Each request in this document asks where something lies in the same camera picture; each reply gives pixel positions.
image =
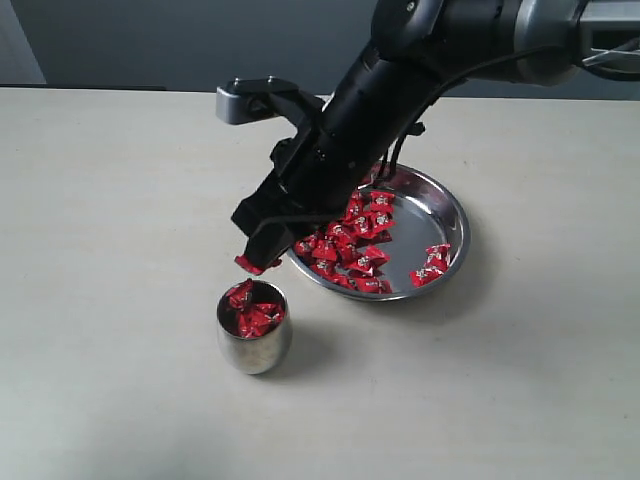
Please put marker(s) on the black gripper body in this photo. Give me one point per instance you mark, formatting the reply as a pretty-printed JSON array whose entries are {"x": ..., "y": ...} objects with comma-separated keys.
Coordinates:
[{"x": 315, "y": 171}]

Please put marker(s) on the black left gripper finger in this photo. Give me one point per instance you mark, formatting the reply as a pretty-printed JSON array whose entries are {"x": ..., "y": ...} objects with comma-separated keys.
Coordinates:
[{"x": 255, "y": 215}]

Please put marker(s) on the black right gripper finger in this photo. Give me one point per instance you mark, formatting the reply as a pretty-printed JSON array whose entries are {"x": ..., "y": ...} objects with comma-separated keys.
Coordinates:
[{"x": 272, "y": 238}]

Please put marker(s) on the red candy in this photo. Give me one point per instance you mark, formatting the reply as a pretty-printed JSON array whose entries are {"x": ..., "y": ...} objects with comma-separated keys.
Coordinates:
[
  {"x": 438, "y": 256},
  {"x": 381, "y": 201},
  {"x": 372, "y": 285},
  {"x": 252, "y": 315},
  {"x": 425, "y": 275},
  {"x": 246, "y": 265}
]

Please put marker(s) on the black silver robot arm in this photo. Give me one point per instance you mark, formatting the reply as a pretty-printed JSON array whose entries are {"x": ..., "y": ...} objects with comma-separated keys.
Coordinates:
[{"x": 417, "y": 51}]

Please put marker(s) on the stainless steel cup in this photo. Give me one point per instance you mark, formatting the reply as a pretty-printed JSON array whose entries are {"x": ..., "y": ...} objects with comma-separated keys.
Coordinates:
[{"x": 258, "y": 355}]

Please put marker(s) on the round stainless steel plate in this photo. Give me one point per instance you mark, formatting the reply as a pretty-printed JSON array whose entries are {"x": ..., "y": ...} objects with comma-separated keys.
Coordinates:
[{"x": 426, "y": 215}]

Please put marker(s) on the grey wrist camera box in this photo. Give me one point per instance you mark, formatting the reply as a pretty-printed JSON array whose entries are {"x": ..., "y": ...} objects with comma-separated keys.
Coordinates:
[{"x": 241, "y": 102}]

